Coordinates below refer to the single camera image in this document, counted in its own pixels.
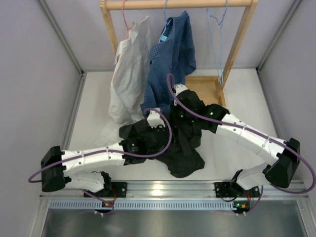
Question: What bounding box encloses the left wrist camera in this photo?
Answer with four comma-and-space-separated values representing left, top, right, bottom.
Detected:
147, 108, 165, 128

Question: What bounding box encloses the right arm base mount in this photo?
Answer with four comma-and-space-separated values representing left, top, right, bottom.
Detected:
214, 182, 260, 198

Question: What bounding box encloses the dark pinstriped shirt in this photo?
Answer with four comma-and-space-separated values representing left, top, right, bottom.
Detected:
119, 112, 205, 178

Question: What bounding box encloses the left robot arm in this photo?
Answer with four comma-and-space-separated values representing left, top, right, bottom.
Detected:
40, 124, 172, 193

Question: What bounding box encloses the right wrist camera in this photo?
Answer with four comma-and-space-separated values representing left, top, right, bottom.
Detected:
173, 84, 188, 97

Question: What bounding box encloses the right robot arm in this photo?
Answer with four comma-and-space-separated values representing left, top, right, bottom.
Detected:
169, 84, 301, 194

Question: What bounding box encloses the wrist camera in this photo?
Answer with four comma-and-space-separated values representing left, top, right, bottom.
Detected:
147, 108, 165, 128
173, 84, 188, 97

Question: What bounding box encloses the pink hanger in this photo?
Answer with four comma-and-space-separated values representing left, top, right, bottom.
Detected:
121, 0, 134, 40

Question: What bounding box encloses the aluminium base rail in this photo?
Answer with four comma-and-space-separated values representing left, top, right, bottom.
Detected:
40, 179, 309, 199

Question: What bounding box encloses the white shirt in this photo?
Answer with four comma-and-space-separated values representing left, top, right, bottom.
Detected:
95, 16, 154, 147

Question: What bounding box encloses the wooden clothes rack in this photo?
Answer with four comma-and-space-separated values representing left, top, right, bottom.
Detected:
99, 0, 258, 106

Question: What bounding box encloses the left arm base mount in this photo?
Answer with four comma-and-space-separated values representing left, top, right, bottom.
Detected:
87, 182, 127, 198

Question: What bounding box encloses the blue checked shirt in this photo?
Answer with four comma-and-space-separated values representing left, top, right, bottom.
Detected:
141, 11, 197, 114

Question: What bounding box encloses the perforated cable duct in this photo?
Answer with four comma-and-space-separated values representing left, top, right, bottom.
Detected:
49, 199, 246, 211

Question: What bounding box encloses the aluminium frame post left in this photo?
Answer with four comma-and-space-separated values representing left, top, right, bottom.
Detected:
36, 0, 86, 149

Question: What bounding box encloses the blue hanger under blue shirt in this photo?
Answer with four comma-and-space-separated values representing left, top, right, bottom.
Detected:
163, 0, 169, 24

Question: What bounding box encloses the light blue hanger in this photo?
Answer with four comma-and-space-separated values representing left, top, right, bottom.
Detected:
206, 0, 229, 85

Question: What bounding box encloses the aluminium frame post right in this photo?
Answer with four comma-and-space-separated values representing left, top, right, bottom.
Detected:
256, 0, 303, 72

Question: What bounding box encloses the aluminium frame post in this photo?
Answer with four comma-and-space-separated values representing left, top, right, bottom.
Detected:
36, 0, 86, 149
256, 0, 303, 72

